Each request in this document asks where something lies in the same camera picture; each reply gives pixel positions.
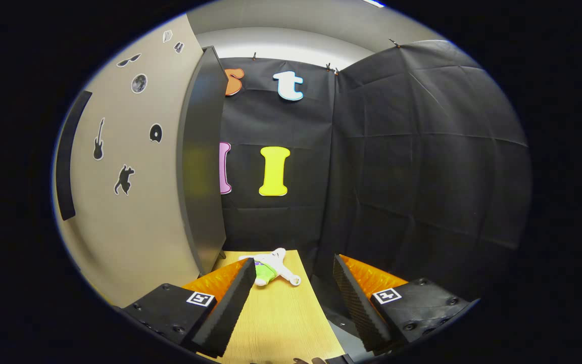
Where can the black backdrop cloth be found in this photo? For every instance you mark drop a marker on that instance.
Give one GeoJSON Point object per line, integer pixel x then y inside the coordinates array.
{"type": "Point", "coordinates": [422, 177]}

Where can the beige cabinet door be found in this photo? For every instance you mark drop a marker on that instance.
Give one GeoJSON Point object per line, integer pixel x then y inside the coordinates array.
{"type": "Point", "coordinates": [119, 242]}

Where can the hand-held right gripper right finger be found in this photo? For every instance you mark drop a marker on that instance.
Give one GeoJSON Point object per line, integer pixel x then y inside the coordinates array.
{"type": "Point", "coordinates": [356, 308]}

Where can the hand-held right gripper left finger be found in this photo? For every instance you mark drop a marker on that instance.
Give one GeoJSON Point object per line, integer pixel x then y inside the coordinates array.
{"type": "Point", "coordinates": [228, 308]}

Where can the white and green toy figure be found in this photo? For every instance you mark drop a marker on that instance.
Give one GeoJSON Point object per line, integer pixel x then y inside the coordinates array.
{"type": "Point", "coordinates": [265, 273]}

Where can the long ceiling light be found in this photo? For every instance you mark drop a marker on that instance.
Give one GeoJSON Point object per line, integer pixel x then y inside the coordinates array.
{"type": "Point", "coordinates": [373, 3]}

